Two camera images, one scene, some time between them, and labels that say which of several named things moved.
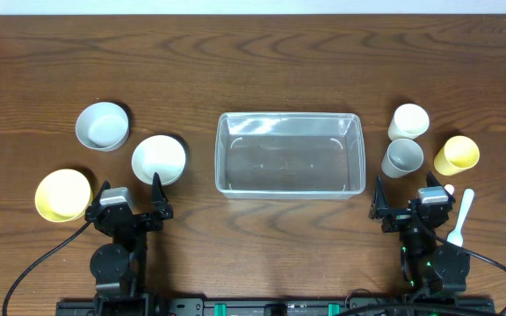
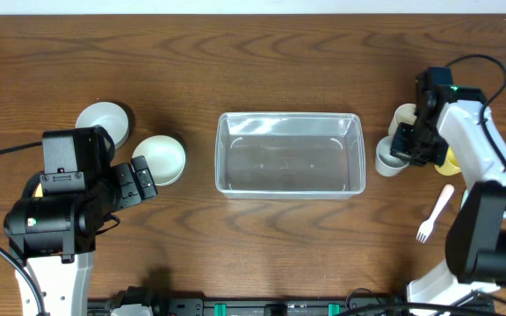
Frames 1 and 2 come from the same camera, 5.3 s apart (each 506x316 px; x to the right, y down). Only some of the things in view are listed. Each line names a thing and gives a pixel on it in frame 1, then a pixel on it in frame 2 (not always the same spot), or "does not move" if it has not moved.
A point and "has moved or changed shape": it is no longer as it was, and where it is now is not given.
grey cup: (403, 156) has moved or changed shape
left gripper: (162, 211) -> (136, 191)
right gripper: (398, 218) -> (399, 146)
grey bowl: (103, 125) does not move
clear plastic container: (290, 155) does not move
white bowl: (162, 154) does not move
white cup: (409, 120) does not move
